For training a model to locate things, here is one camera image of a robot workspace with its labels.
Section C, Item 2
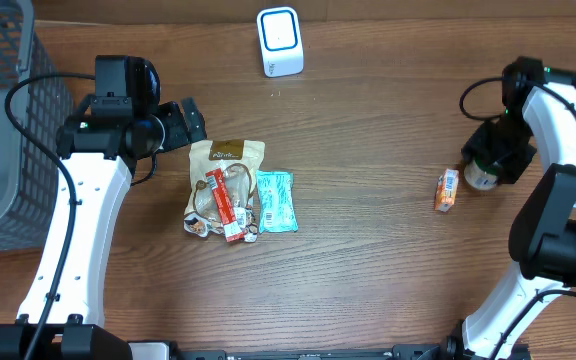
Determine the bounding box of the orange small snack packet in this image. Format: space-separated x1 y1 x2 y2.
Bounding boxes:
434 169 459 212

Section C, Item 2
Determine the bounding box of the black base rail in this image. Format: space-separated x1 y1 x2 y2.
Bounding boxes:
127 340 532 360

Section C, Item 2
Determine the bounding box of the beige brown snack bag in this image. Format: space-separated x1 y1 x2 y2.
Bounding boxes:
183 140 265 243

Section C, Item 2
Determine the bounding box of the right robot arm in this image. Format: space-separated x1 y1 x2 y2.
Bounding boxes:
442 56 576 359

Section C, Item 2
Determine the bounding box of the red stick snack packet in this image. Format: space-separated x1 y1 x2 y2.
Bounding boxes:
206 168 244 242

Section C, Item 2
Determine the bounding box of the teal snack packet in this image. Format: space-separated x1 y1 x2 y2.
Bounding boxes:
256 170 299 233

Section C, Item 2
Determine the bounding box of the green lid small jar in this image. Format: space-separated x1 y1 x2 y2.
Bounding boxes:
464 159 499 191

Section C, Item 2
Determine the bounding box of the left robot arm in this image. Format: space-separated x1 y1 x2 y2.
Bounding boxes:
0 55 207 360

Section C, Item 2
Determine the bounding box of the grey plastic mesh basket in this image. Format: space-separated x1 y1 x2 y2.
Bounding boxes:
0 0 74 251

